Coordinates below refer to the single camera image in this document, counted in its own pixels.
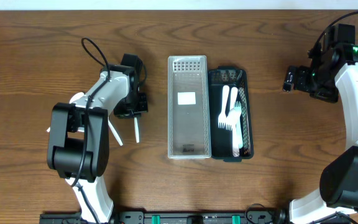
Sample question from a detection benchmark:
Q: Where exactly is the black mounting rail front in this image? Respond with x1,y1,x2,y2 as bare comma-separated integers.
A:
39,207,354,224

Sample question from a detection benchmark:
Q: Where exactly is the white plastic spoon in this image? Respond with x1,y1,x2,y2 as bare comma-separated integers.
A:
134,117,140,143
227,101,242,157

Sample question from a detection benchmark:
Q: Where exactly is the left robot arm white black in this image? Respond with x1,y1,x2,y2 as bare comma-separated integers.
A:
40,59,148,223

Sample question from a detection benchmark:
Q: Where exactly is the white label in clear basket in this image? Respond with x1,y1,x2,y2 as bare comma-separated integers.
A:
177,92,196,105

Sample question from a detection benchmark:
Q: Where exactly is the white utensil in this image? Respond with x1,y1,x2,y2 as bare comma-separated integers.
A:
46,92,84,133
108,121,123,146

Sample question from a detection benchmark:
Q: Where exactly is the white plastic fork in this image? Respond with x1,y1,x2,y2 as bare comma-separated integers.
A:
226,87,238,131
218,85,229,129

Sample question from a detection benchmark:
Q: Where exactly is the black plastic basket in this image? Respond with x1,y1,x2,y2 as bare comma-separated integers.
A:
208,66,254,162

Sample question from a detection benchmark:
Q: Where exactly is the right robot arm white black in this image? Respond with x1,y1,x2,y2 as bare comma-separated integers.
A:
283,41,358,223

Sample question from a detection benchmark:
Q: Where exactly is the clear plastic basket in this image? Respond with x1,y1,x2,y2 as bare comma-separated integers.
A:
168,55,211,159

